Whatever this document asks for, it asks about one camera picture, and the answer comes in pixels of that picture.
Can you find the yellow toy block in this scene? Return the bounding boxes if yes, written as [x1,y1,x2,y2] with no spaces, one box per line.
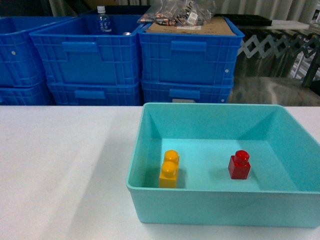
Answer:
[159,149,180,189]

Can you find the plastic bag of parts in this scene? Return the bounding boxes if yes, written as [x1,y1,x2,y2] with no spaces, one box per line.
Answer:
[137,0,216,27]

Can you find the black tray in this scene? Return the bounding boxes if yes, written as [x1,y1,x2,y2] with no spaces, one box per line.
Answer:
[214,13,273,27]

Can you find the brown cardboard sheet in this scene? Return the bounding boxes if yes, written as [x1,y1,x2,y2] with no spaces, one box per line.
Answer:
[145,17,236,36]

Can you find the blue crate upper right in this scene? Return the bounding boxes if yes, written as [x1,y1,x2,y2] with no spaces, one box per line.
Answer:
[138,17,244,85]

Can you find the blue crate lower left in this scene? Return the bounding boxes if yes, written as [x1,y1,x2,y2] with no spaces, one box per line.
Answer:
[0,81,56,106]

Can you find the expandable roller conveyor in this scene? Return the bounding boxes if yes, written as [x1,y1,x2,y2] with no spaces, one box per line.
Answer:
[237,31,320,59]

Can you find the blue crate lower middle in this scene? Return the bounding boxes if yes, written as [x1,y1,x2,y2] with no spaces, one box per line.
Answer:
[47,83,142,106]

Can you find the blue crate upper middle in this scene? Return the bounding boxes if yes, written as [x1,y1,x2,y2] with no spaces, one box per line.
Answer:
[30,14,142,85]

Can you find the red toy block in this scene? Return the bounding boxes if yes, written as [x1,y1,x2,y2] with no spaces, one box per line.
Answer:
[228,150,251,180]

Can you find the blue crate upper left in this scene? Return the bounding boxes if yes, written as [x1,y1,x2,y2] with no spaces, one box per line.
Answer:
[0,16,71,88]

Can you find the turquoise plastic bin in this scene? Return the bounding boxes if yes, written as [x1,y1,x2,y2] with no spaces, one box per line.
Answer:
[126,103,320,228]

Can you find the blue crate lower right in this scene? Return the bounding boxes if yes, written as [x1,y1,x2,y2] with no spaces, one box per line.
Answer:
[141,80,234,104]

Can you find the clear water bottle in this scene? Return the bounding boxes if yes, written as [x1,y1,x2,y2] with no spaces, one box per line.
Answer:
[96,5,112,35]

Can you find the blue crate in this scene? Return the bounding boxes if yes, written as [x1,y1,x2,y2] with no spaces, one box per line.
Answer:
[0,81,56,106]
[0,16,71,88]
[30,14,142,85]
[138,17,244,85]
[47,83,142,106]
[141,80,234,104]

